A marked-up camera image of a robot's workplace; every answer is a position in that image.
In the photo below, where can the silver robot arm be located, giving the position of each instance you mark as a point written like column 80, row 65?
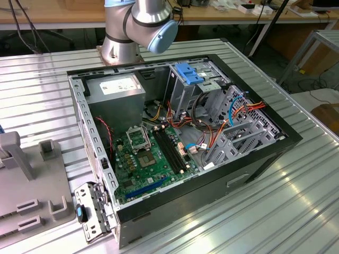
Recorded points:
column 148, row 16

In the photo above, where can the grey metal disk bay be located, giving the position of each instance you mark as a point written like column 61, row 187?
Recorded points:
column 251, row 135

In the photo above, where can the black RAM slot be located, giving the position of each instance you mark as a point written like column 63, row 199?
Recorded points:
column 176, row 149
column 169, row 151
column 172, row 150
column 165, row 152

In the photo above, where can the grey metal drive cage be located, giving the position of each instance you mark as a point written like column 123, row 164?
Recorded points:
column 182, row 92

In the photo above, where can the grey power supply unit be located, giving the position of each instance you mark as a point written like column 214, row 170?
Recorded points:
column 116, row 111

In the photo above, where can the green motherboard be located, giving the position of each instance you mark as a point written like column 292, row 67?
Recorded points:
column 137, row 174

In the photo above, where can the blue expansion slot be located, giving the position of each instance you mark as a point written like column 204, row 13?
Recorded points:
column 145, row 189

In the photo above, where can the black PC case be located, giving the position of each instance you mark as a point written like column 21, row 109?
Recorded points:
column 185, row 203

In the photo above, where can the blue black latch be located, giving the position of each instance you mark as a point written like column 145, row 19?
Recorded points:
column 82, row 214

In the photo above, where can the wooden top desk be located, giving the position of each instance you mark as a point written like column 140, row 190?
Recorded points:
column 53, row 13
column 225, row 14

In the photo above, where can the small white box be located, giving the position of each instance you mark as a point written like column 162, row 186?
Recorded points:
column 265, row 11

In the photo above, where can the brown cardboard box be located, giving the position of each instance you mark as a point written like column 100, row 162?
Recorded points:
column 321, row 59
column 327, row 113

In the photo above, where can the black stand pole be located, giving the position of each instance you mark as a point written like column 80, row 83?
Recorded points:
column 278, row 12

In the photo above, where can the grey parts rack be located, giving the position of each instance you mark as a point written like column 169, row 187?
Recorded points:
column 26, row 195

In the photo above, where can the blue plastic drive bracket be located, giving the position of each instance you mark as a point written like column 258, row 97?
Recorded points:
column 189, row 75

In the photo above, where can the grey slot cover bracket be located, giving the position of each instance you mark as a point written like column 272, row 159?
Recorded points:
column 82, row 191

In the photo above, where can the aluminium frame table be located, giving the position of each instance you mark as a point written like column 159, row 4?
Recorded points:
column 328, row 34

